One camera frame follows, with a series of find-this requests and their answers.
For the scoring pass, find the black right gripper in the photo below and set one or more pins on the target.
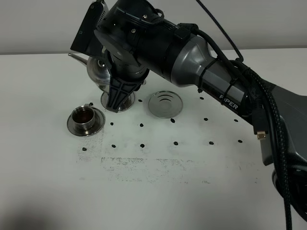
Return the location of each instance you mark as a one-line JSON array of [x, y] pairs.
[[121, 88]]

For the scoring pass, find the stainless steel teapot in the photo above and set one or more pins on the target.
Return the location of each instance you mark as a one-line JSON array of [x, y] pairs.
[[96, 70]]

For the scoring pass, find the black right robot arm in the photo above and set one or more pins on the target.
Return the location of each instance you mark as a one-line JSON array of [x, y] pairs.
[[138, 39]]

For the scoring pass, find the far stainless steel saucer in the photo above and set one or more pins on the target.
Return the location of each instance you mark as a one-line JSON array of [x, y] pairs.
[[125, 106]]

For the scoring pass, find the stainless steel saucer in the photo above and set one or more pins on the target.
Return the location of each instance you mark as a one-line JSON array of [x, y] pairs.
[[125, 106], [98, 125]]

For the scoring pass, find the near stainless steel saucer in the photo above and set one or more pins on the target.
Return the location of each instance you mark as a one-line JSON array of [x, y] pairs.
[[98, 125]]

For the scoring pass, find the near stainless steel teacup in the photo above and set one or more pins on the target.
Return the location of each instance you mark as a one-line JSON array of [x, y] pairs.
[[83, 116]]

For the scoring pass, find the steel saucer under teapot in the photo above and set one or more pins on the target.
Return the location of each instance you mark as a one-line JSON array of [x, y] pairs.
[[165, 104]]

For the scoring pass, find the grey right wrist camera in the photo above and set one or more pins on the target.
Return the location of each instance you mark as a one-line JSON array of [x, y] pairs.
[[85, 41]]

